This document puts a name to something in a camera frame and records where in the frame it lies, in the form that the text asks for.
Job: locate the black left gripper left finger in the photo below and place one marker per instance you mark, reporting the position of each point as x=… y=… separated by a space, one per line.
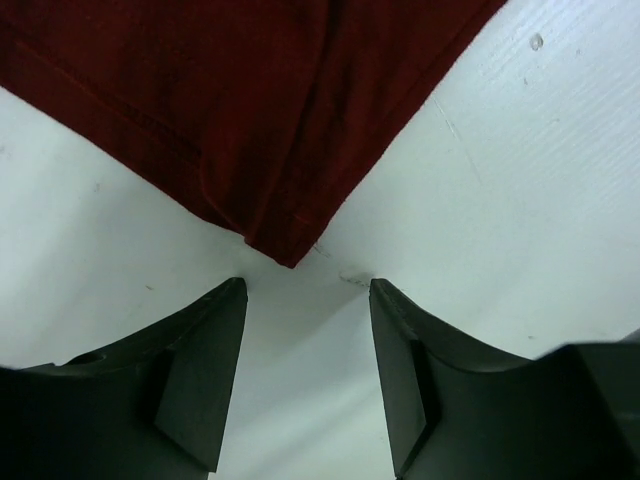
x=152 y=405

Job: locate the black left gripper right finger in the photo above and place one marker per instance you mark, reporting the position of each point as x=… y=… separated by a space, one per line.
x=458 y=408

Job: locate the dark red t-shirt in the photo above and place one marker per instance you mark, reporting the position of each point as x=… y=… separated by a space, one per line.
x=258 y=116

